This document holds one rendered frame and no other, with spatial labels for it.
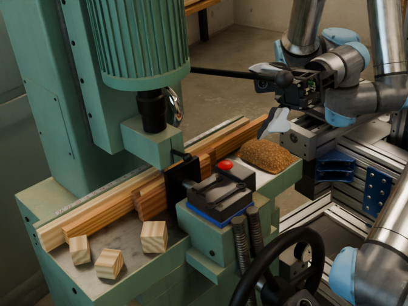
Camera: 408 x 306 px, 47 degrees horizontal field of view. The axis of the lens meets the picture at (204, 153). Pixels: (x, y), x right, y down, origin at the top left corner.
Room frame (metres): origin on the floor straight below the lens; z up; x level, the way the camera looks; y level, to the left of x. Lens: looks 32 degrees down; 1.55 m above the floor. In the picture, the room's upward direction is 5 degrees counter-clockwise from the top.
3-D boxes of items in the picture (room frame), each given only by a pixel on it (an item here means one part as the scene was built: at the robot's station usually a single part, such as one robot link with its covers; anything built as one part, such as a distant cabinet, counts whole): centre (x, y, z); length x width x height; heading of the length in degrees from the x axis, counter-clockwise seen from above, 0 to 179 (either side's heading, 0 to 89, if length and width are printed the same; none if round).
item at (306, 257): (0.89, -0.24, 0.65); 0.06 x 0.04 x 0.08; 130
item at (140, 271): (0.81, 0.03, 0.87); 0.61 x 0.30 x 0.06; 130
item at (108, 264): (0.64, 0.19, 0.92); 0.04 x 0.04 x 0.03; 73
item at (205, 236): (0.74, -0.03, 0.92); 0.15 x 0.13 x 0.09; 130
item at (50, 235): (0.91, 0.11, 0.92); 0.60 x 0.02 x 0.05; 130
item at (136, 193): (0.89, 0.07, 0.92); 0.24 x 0.02 x 0.05; 130
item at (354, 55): (1.02, -0.34, 1.11); 0.11 x 0.08 x 0.09; 130
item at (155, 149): (0.90, 0.11, 1.02); 0.14 x 0.07 x 0.09; 40
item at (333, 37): (1.42, -0.45, 0.98); 0.13 x 0.12 x 0.14; 92
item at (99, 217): (0.93, 0.06, 0.92); 0.62 x 0.02 x 0.04; 130
